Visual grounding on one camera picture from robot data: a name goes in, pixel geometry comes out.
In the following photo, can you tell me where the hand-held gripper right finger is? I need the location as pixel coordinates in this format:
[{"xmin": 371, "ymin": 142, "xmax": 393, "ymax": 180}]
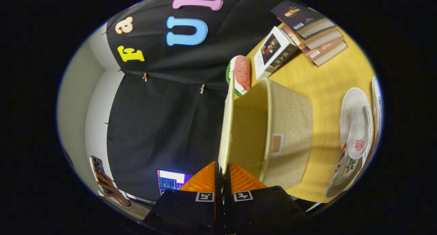
[{"xmin": 224, "ymin": 162, "xmax": 308, "ymax": 235}]

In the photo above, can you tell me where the lit monitor screen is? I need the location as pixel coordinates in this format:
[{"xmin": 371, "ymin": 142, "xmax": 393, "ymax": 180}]
[{"xmin": 157, "ymin": 169, "xmax": 194, "ymax": 196}]

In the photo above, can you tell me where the smartphone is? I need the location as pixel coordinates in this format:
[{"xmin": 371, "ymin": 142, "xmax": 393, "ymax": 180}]
[{"xmin": 89, "ymin": 155, "xmax": 106, "ymax": 194}]

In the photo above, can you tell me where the white canvas shoe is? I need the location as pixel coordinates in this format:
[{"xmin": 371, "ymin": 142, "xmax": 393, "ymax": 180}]
[
  {"xmin": 325, "ymin": 87, "xmax": 375, "ymax": 199},
  {"xmin": 370, "ymin": 76, "xmax": 384, "ymax": 153}
]

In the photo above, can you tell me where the white book with portrait cover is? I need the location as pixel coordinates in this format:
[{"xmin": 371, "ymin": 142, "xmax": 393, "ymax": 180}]
[{"xmin": 253, "ymin": 26, "xmax": 301, "ymax": 80}]

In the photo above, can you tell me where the dark hardcover book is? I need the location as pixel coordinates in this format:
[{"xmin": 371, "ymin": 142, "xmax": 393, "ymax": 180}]
[{"xmin": 271, "ymin": 0, "xmax": 336, "ymax": 38}]

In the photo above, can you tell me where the black backdrop cloth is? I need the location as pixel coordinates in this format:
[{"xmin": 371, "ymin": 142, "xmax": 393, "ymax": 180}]
[{"xmin": 106, "ymin": 0, "xmax": 297, "ymax": 203}]

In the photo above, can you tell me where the watermelon slice plush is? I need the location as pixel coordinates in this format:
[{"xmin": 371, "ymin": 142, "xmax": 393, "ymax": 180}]
[{"xmin": 225, "ymin": 55, "xmax": 252, "ymax": 97}]

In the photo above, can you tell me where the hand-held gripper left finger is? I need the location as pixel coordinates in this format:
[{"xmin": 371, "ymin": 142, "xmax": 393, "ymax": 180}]
[{"xmin": 143, "ymin": 161, "xmax": 225, "ymax": 235}]

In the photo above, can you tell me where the beige fabric storage box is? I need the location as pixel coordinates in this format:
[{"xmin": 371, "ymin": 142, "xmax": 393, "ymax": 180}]
[{"xmin": 218, "ymin": 74, "xmax": 313, "ymax": 191}]

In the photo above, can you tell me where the brown cover book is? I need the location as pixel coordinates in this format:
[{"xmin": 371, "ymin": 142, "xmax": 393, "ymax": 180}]
[
  {"xmin": 300, "ymin": 39, "xmax": 348, "ymax": 67},
  {"xmin": 281, "ymin": 23, "xmax": 343, "ymax": 50}
]

